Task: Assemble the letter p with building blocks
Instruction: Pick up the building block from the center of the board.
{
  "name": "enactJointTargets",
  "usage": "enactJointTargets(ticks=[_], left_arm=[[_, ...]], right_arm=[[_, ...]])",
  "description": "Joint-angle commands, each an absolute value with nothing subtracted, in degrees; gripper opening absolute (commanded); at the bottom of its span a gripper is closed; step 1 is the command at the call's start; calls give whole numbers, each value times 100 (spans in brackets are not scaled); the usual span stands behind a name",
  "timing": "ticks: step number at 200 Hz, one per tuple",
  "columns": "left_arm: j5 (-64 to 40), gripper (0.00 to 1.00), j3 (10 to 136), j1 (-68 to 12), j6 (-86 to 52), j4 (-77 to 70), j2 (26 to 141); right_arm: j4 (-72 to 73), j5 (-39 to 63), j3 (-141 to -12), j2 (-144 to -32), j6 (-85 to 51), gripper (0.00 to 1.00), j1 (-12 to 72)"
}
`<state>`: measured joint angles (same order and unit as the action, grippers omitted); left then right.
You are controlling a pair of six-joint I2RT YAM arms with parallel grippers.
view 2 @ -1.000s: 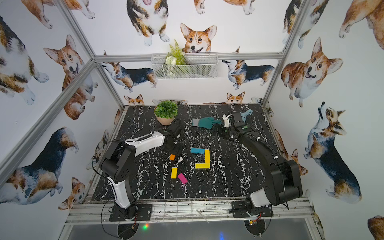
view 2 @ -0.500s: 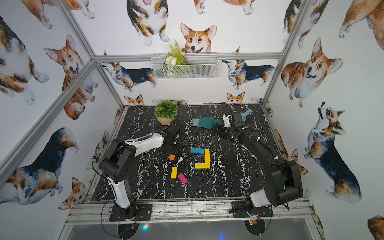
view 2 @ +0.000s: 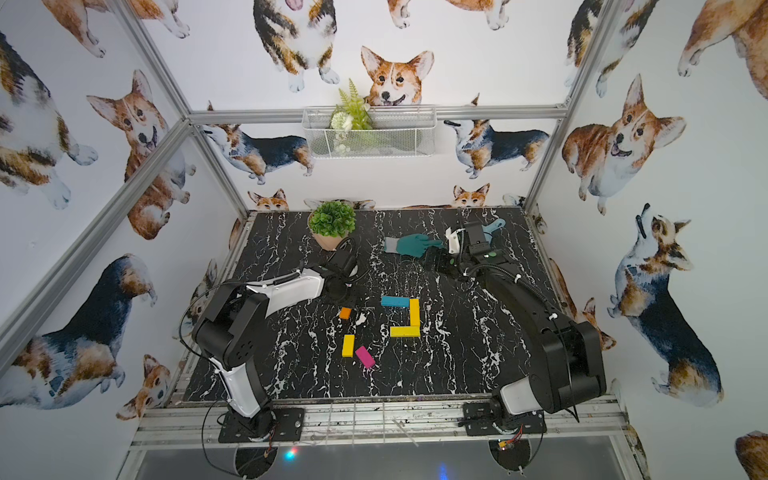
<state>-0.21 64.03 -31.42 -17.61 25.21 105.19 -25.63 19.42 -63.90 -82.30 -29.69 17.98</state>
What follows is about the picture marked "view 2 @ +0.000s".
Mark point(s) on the light blue dustpan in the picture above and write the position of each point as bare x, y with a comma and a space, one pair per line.
491, 228

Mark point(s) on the fern and white flower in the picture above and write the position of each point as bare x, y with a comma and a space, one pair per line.
351, 123

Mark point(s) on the teal rubber glove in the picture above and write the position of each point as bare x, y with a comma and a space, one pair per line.
414, 245

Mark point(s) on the small yellow block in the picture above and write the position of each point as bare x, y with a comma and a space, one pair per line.
348, 346

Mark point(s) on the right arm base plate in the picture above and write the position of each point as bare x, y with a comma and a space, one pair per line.
490, 418

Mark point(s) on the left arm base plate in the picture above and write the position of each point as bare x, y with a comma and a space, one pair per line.
276, 424

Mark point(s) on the cyan long block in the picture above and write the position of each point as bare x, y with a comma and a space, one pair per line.
396, 302

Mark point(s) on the white wire basket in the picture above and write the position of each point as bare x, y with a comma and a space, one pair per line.
380, 132

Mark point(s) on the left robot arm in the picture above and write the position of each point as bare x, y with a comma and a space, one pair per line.
228, 329

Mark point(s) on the magenta block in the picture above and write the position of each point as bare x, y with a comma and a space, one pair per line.
365, 357

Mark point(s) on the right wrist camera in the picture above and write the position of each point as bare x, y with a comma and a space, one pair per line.
454, 239

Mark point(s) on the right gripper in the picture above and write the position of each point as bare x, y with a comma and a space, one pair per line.
443, 253

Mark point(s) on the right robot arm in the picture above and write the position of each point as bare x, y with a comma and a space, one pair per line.
566, 362

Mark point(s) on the yellow long block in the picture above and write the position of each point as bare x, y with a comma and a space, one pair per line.
405, 332
414, 312

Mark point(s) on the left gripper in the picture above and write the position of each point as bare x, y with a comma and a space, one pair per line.
345, 284

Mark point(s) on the green potted plant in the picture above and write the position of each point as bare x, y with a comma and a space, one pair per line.
331, 223

